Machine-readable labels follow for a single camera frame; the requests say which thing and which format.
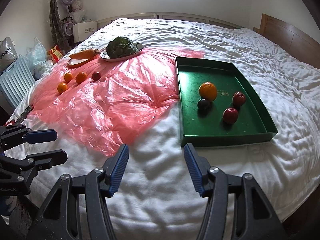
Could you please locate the white cardboard box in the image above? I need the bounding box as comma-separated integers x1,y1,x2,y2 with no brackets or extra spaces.
73,21,97,43

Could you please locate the plaid scarf on rack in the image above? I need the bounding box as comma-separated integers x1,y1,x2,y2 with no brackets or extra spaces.
49,0,71,55

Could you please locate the red-edged phone on bed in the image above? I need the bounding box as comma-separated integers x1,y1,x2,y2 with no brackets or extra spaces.
14,104,34,125

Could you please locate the orange-rimmed oval dish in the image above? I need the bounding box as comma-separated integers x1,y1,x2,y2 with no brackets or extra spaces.
67,57,95,69

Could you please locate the red apple back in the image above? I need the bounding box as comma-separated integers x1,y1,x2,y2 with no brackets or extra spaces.
91,72,101,81

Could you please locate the grey plastic bag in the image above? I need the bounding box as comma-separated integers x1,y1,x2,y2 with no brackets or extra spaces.
0,37,18,73

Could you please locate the dark purple plum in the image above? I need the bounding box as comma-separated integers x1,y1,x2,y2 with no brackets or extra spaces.
197,98,212,112

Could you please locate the translucent blue plastic bag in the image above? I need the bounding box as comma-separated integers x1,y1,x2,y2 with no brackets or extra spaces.
25,37,53,80

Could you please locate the red yellow snack box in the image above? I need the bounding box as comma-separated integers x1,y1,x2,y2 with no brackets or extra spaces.
47,46,63,64

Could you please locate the pink plastic sheet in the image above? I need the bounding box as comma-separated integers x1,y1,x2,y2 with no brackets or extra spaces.
27,47,204,156

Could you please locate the green shallow tray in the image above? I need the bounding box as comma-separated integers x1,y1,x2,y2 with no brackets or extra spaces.
176,57,278,147

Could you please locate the red apple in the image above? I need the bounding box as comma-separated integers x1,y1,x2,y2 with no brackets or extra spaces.
91,72,101,81
222,107,239,125

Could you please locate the light blue suitcase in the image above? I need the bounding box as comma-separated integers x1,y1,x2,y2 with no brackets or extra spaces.
1,56,36,108

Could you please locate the mandarin orange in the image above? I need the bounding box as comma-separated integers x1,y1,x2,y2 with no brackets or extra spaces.
75,72,88,84

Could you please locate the dark green leafy vegetable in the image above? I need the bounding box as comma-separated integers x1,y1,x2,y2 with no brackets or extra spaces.
106,36,136,55

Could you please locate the lower purple fan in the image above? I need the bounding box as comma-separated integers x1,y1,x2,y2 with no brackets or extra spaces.
62,22,74,37

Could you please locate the small orange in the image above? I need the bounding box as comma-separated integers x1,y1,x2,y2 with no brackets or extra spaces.
63,72,73,83

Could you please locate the ribbed red tomato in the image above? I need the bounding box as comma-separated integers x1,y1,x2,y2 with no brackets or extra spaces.
232,92,246,107

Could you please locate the orange carrot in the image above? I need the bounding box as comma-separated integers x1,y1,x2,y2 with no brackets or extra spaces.
69,49,100,60

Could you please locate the large mandarin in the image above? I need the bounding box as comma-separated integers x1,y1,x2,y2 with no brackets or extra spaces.
199,82,217,102

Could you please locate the black-rimmed white plate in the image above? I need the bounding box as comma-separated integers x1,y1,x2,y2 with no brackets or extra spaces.
100,43,145,62

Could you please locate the wooden headboard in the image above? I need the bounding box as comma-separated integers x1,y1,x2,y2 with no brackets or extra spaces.
253,14,320,69

